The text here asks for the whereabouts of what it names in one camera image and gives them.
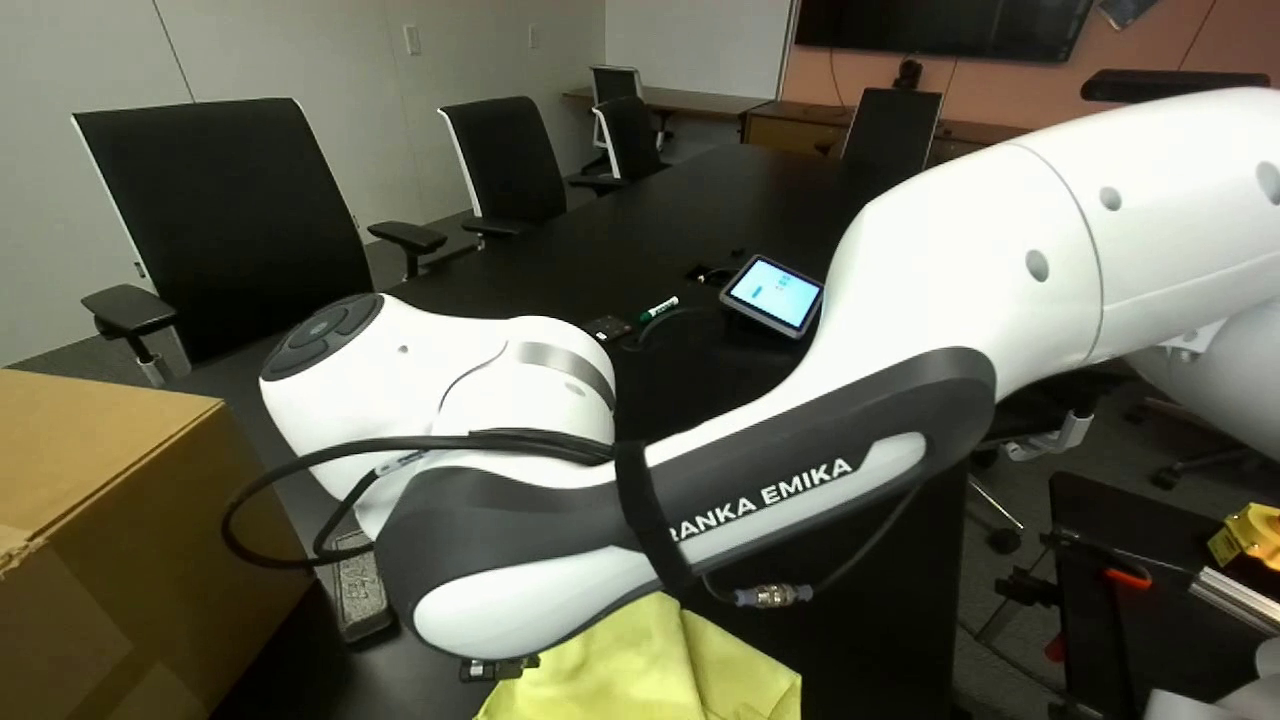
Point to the yellow towel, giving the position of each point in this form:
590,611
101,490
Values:
648,660

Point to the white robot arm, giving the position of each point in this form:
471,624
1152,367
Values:
485,464

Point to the smartphone on table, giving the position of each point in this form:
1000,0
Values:
775,298

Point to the black office chair right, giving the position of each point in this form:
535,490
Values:
506,160

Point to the black office chair far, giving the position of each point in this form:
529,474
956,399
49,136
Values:
630,146

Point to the black office chair farthest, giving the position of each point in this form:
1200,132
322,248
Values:
614,80

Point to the black chair across table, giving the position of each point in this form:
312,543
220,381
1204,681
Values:
889,132

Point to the brown cardboard box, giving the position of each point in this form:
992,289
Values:
119,595

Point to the black office chair white frame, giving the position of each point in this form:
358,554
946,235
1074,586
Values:
235,217

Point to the wall television screen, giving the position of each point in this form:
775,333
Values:
973,31

